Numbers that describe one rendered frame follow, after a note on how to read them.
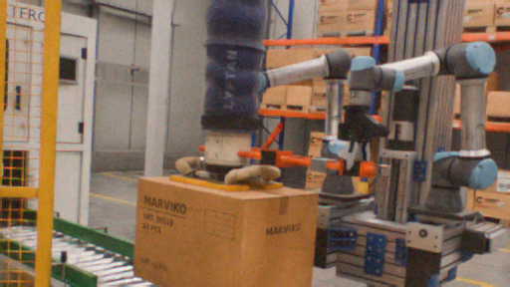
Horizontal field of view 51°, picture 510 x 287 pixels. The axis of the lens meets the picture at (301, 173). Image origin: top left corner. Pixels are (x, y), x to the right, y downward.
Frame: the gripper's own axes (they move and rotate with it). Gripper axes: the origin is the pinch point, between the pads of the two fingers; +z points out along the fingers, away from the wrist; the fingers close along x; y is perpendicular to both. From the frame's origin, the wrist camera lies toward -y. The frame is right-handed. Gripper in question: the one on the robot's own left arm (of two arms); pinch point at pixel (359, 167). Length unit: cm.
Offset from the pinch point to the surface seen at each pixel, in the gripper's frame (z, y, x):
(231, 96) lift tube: -21, 53, 7
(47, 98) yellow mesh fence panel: -14, 109, 48
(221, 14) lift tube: -50, 56, 12
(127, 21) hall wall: -222, 958, -534
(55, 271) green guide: 62, 137, 27
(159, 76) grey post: -50, 315, -154
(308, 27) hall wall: -248, 660, -798
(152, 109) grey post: -20, 320, -152
